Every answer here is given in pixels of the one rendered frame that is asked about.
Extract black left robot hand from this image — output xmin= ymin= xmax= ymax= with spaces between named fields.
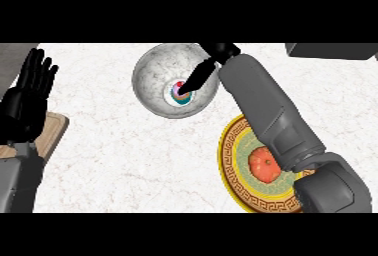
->
xmin=0 ymin=47 xmax=61 ymax=146

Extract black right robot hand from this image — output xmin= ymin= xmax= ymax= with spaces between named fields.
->
xmin=176 ymin=42 xmax=243 ymax=96

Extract grey marbled bowl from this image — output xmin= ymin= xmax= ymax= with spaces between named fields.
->
xmin=132 ymin=43 xmax=222 ymax=120

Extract colourful cupcake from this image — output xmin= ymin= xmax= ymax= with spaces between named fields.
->
xmin=171 ymin=80 xmax=197 ymax=106

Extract yellow patterned plate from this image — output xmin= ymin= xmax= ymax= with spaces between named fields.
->
xmin=218 ymin=113 xmax=318 ymax=214

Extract grey block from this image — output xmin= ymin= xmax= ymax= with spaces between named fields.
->
xmin=0 ymin=42 xmax=42 ymax=98

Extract wooden cutting board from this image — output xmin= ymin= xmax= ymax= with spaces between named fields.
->
xmin=0 ymin=111 xmax=72 ymax=162

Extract dark grey appliance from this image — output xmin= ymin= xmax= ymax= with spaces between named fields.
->
xmin=286 ymin=42 xmax=378 ymax=61

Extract orange tomato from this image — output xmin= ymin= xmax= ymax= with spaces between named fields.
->
xmin=247 ymin=146 xmax=284 ymax=184

